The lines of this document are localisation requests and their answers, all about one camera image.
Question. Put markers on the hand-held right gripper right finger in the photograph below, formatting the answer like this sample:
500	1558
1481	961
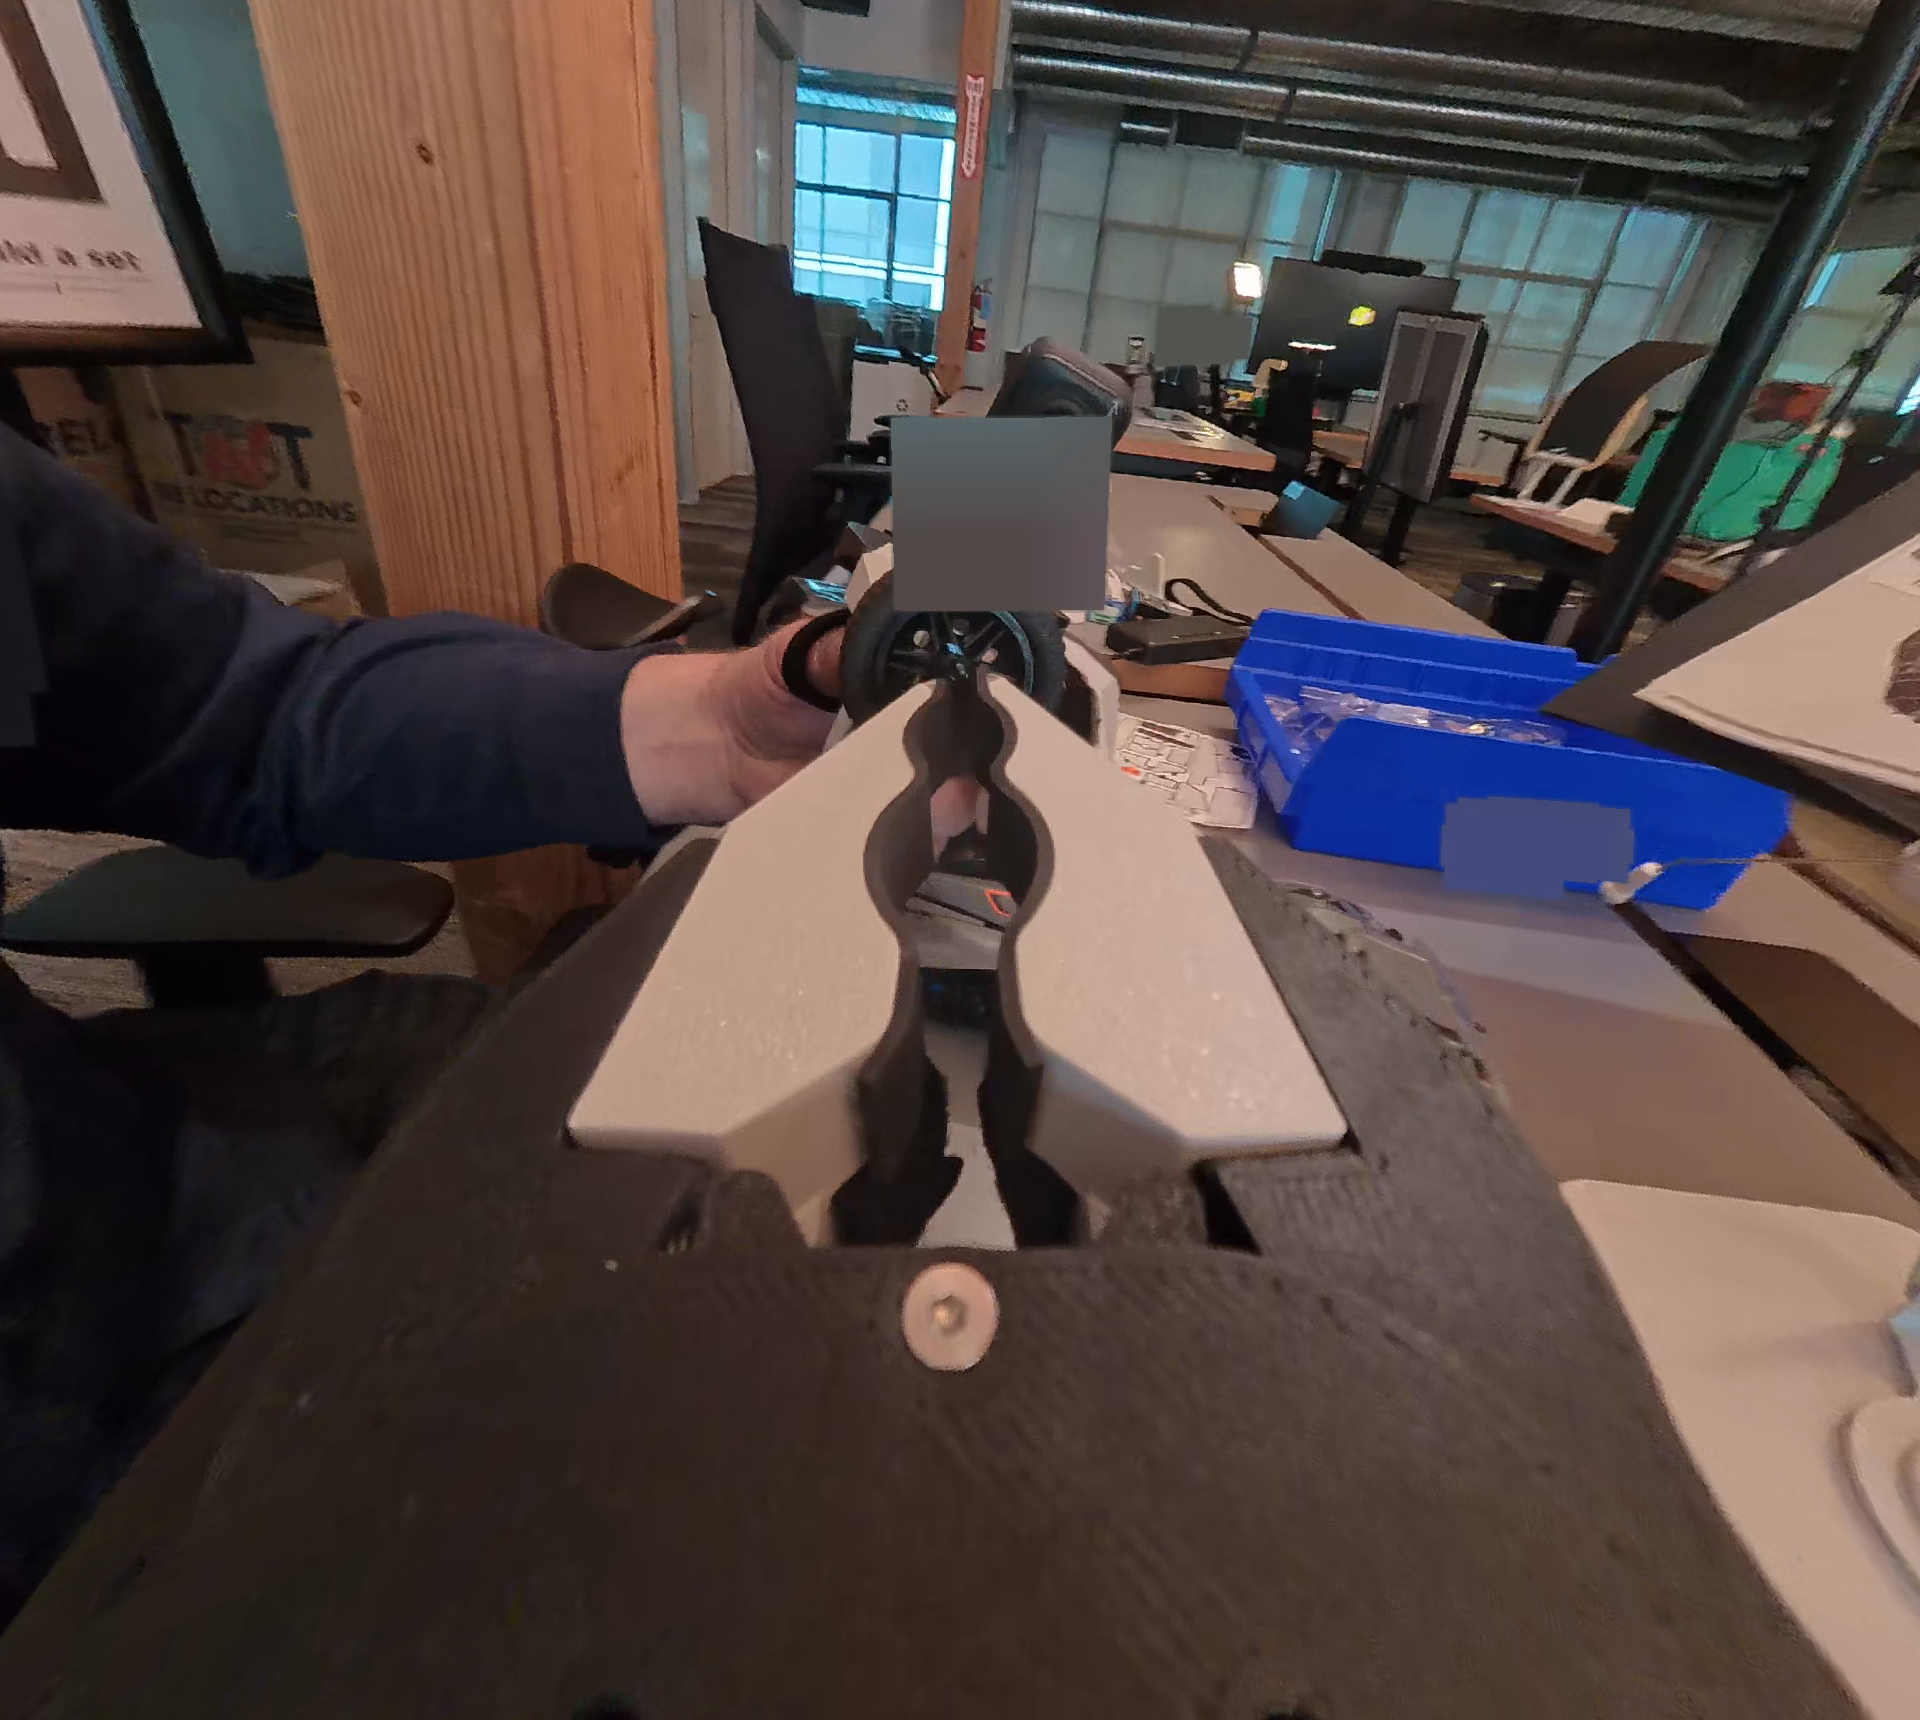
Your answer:
1184	1001

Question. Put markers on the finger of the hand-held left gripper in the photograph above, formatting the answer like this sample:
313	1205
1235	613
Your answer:
874	582
1095	702

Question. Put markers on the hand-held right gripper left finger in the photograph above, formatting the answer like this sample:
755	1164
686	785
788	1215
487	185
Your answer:
736	1001

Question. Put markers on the black toy wheel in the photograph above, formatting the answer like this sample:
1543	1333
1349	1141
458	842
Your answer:
991	648

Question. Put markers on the person's left forearm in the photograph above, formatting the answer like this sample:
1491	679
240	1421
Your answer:
376	702

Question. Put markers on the person's left hand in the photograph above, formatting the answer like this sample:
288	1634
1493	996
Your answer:
720	729

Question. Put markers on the red fire extinguisher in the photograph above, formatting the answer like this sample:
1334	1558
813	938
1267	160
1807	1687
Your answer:
979	317

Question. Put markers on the long black device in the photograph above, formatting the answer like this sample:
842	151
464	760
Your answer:
1184	640

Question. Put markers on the white sticker sheet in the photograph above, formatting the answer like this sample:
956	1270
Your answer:
1184	769

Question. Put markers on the black office chair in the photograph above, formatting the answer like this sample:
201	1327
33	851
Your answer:
767	400

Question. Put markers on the small teal box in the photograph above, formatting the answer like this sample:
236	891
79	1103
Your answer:
1305	508

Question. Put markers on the blue plastic bin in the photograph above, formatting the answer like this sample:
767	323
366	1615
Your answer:
1380	790

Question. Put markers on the black monitor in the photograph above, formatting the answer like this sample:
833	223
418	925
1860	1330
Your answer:
1336	323

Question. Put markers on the clear bags of toy parts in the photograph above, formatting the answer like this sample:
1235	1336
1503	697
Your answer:
1412	716

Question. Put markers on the grey cabinet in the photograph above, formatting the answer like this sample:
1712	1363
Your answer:
1433	400

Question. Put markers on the black chair armrest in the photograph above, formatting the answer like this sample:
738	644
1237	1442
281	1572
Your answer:
225	901

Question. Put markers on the person's dark jacket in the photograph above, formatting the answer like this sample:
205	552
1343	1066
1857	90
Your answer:
150	1226

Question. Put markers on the printed cardboard box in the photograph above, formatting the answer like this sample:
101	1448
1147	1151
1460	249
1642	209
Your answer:
254	473

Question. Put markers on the white book stand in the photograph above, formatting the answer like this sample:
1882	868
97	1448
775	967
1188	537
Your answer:
1726	1374

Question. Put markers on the black steel pole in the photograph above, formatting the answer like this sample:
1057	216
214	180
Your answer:
1755	310

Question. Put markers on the slim wooden post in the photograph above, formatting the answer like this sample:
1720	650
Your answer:
977	175

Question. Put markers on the thick wooden post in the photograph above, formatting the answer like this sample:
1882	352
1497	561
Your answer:
451	249

